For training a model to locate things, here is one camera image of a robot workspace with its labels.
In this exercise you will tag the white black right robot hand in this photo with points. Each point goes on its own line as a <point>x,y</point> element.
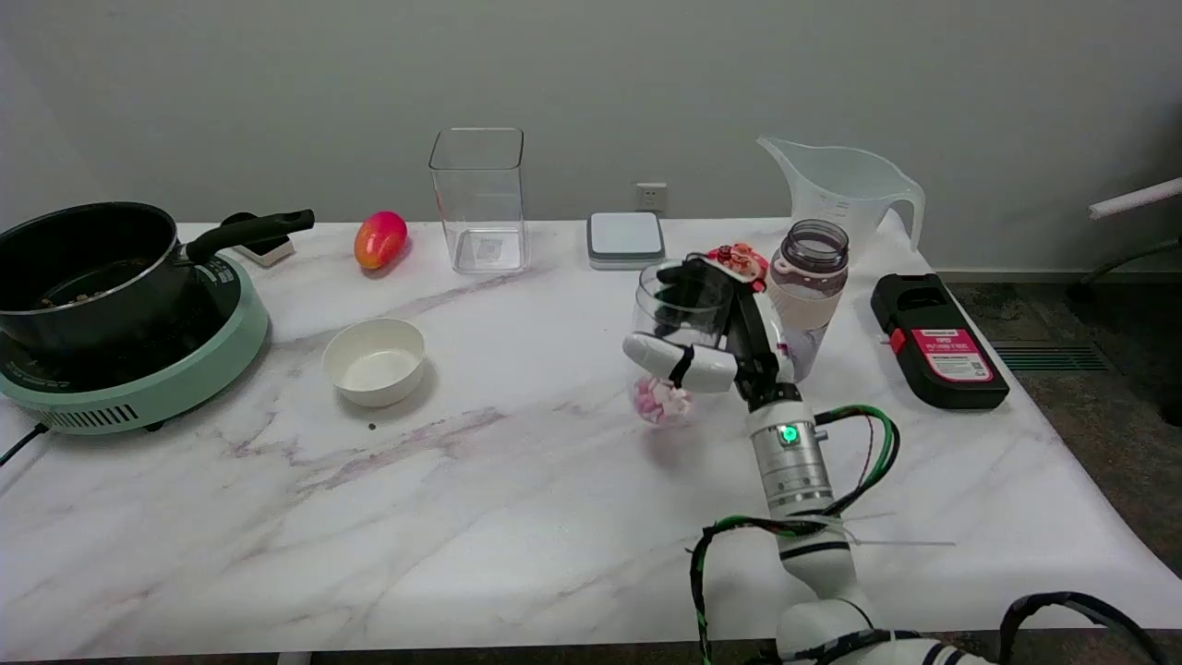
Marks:
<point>762,356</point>

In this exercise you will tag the pink white candy pile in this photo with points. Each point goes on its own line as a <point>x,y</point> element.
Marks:
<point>660,402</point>

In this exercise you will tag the clear plastic cup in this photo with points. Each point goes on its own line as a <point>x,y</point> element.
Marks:
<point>649,314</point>

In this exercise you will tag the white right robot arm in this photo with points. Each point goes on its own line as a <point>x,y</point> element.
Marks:
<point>785,462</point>

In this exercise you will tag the clear water bottle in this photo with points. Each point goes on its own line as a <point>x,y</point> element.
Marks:
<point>813,277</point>

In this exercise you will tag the red coaster with figurine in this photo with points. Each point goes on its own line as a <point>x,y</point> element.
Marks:
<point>741,259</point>

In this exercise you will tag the black box with red label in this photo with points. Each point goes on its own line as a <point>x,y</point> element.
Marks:
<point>933,369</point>

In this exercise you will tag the grey white square lid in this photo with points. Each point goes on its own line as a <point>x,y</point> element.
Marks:
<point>626,235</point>

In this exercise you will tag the clear plastic measuring jug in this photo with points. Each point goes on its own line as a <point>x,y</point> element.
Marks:
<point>831,185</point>

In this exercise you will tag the floor vent grille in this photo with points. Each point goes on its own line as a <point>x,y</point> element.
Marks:
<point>1053,358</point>

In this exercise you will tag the clear square storage container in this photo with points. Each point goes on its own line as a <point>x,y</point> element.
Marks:
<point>480,203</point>

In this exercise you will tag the white round bowl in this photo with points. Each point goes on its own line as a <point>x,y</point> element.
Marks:
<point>374,365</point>

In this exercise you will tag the red orange toy mango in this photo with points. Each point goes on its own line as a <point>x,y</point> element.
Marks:
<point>379,240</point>

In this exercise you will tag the white tube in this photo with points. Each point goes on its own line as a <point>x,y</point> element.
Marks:
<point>1136,197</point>

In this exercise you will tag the white black power plug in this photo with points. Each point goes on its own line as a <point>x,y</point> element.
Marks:
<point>272,251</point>

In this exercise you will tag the mint green induction cooker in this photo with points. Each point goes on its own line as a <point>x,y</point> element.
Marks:
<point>185,379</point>

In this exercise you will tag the white wall socket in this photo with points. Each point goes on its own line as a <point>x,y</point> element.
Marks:
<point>651,197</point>

